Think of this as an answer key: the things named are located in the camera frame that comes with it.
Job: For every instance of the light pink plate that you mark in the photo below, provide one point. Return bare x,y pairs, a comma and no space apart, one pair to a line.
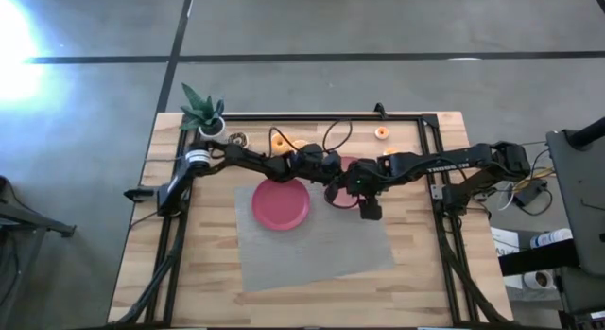
350,163

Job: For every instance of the white bottle blue label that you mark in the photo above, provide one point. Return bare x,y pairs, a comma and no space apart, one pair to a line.
550,237

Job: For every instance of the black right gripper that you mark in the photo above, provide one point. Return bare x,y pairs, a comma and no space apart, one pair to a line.
366,178

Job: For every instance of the black aluminium table frame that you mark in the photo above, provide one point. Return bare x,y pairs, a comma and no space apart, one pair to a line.
307,117

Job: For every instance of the grey woven placemat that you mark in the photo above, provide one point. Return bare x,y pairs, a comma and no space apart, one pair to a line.
321,254

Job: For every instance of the black power adapter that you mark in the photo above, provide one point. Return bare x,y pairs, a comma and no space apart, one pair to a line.
529,192

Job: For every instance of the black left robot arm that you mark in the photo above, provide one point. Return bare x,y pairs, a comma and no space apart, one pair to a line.
250,157

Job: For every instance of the black stand with legs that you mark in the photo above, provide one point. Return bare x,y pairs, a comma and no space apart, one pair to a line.
28,221

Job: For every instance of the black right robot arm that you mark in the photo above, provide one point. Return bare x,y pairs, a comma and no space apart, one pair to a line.
449,162

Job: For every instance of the black shelf board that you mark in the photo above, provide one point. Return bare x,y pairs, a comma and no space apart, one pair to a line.
539,261

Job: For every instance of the small orange-red donut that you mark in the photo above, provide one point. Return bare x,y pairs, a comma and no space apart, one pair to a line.
381,132

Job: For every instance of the chocolate sprinkled donut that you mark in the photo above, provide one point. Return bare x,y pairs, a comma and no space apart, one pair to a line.
238,140

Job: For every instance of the green plant in white pot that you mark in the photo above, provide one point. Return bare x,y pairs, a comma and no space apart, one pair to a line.
203,112

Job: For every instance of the grey equipment cart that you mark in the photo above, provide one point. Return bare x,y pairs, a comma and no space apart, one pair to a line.
581,188

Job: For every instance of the white paper box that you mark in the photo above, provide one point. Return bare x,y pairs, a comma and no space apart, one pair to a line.
503,240

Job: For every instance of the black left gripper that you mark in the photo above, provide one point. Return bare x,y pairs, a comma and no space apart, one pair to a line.
321,167

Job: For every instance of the dark red plate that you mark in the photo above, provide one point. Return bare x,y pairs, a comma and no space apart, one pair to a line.
281,204

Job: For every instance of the black clamp bracket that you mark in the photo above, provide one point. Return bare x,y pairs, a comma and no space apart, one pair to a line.
139,194

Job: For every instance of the white tape roll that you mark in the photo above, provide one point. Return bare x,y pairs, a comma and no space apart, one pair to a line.
539,279

